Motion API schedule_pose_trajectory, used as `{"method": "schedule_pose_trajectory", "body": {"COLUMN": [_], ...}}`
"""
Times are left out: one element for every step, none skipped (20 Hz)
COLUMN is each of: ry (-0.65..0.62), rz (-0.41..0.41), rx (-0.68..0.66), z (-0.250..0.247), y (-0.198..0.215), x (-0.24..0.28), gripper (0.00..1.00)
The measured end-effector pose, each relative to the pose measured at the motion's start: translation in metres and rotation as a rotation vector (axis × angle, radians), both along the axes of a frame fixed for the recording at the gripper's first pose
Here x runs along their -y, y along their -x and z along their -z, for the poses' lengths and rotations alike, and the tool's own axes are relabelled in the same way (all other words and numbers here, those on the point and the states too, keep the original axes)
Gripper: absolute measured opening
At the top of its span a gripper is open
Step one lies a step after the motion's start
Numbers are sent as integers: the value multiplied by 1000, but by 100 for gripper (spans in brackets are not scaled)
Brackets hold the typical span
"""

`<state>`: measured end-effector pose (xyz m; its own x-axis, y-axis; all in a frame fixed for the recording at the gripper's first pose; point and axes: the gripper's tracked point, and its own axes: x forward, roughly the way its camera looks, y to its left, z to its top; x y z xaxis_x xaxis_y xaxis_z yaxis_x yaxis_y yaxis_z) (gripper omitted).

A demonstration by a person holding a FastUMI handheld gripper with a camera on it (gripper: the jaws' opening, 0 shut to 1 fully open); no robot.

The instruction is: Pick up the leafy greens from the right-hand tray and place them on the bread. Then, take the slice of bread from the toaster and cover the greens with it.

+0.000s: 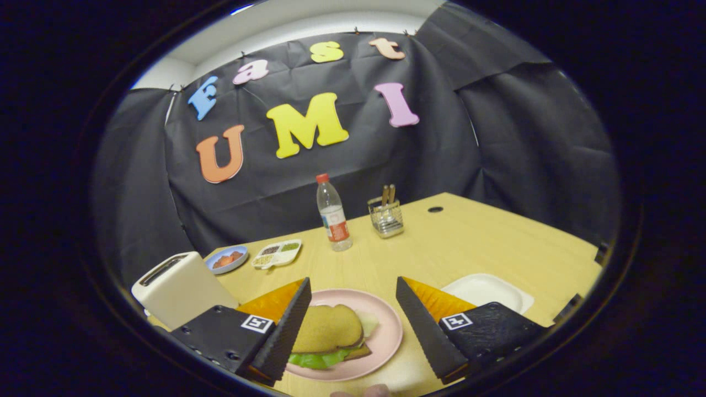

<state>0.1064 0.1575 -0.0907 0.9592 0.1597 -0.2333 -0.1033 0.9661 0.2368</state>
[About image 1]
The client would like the white divided condiment dish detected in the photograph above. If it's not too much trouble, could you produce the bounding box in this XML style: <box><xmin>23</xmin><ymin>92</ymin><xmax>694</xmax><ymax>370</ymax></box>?
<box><xmin>251</xmin><ymin>239</ymin><xmax>303</xmax><ymax>271</ymax></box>

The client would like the clear red-capped water bottle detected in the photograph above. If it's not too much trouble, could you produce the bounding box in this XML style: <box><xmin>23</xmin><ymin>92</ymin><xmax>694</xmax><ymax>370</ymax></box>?
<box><xmin>315</xmin><ymin>173</ymin><xmax>354</xmax><ymax>253</ymax></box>

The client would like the small blue plate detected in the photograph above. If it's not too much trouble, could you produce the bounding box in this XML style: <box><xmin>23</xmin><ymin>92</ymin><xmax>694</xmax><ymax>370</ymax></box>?
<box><xmin>205</xmin><ymin>245</ymin><xmax>249</xmax><ymax>275</ymax></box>

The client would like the pink round plate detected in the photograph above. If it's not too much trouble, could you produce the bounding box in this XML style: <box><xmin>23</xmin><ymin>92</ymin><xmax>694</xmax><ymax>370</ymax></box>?
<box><xmin>284</xmin><ymin>288</ymin><xmax>404</xmax><ymax>382</ymax></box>

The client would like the metal wire utensil holder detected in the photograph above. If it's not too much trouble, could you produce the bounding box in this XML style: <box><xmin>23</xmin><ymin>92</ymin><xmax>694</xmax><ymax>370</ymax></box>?
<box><xmin>367</xmin><ymin>196</ymin><xmax>405</xmax><ymax>239</ymax></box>

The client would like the white rounded square plate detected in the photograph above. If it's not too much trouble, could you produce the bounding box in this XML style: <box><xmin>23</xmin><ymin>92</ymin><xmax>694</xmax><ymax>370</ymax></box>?
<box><xmin>440</xmin><ymin>273</ymin><xmax>535</xmax><ymax>316</ymax></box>

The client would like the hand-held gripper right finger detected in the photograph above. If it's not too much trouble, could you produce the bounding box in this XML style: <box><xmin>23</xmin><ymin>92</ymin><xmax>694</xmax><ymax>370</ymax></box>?
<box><xmin>395</xmin><ymin>276</ymin><xmax>550</xmax><ymax>385</ymax></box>

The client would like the cream white toaster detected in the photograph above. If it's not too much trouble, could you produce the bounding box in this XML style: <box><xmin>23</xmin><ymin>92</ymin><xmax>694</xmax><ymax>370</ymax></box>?
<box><xmin>131</xmin><ymin>251</ymin><xmax>240</xmax><ymax>331</ymax></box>

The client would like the dark brown bread slice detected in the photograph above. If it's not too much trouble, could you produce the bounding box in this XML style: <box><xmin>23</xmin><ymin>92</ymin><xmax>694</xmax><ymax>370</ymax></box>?
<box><xmin>339</xmin><ymin>342</ymin><xmax>372</xmax><ymax>362</ymax></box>

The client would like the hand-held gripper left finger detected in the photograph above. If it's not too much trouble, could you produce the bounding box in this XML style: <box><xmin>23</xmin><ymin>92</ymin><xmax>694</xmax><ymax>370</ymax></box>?
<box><xmin>170</xmin><ymin>277</ymin><xmax>313</xmax><ymax>388</ymax></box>

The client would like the green lettuce leaf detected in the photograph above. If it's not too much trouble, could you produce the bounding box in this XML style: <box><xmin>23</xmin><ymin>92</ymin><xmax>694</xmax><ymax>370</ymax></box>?
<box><xmin>287</xmin><ymin>312</ymin><xmax>380</xmax><ymax>371</ymax></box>

